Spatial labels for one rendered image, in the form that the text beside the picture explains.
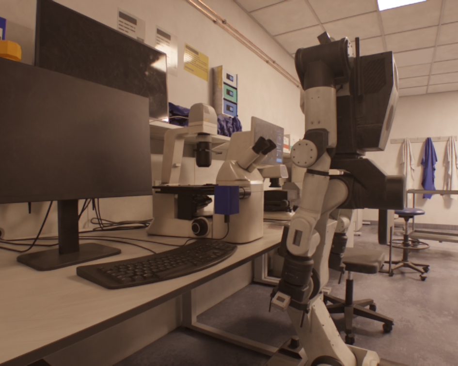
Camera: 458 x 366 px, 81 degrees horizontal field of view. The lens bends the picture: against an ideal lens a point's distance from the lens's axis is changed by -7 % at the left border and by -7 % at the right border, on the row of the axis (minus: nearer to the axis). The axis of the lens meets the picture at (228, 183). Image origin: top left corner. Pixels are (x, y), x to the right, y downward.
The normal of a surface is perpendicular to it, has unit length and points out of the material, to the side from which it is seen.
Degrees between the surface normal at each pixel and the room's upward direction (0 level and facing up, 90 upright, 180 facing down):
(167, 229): 80
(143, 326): 90
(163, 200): 90
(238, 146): 90
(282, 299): 32
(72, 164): 86
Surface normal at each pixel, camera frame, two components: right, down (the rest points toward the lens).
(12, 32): 0.84, 0.00
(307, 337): -0.58, 0.01
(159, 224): -0.39, -0.66
